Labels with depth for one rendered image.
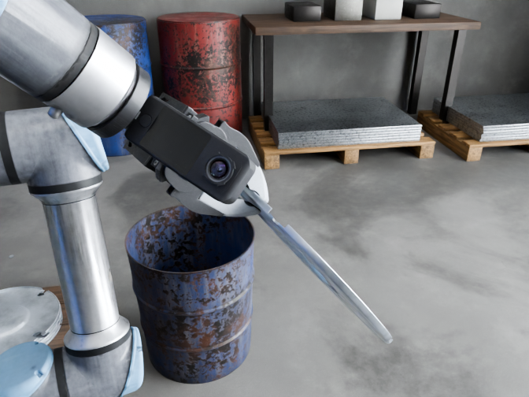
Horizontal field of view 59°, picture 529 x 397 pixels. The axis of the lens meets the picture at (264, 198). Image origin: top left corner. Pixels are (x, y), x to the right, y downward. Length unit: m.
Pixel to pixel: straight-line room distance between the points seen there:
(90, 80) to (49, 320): 1.15
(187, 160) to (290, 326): 1.55
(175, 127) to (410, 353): 1.58
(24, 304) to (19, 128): 0.86
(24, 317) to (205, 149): 1.18
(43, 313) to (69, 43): 1.20
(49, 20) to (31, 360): 0.67
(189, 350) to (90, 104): 1.28
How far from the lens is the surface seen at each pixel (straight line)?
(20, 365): 0.95
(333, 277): 0.48
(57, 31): 0.38
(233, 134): 0.47
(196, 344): 1.59
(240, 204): 0.51
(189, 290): 1.44
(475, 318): 2.12
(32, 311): 1.54
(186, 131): 0.41
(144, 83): 0.42
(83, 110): 0.40
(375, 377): 1.78
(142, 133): 0.42
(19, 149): 0.80
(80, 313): 0.89
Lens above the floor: 1.31
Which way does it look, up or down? 28 degrees down
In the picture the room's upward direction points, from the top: straight up
